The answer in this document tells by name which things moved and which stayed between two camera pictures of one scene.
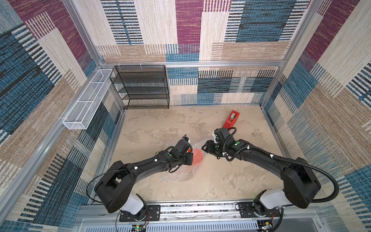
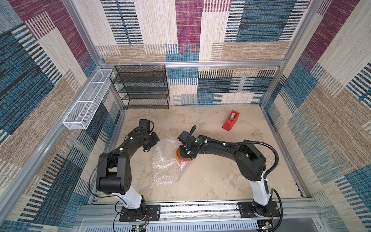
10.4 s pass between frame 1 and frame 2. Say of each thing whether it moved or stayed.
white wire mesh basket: stayed
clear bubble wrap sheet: moved
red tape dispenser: stayed
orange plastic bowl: moved
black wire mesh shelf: stayed
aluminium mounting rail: stayed
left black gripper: moved
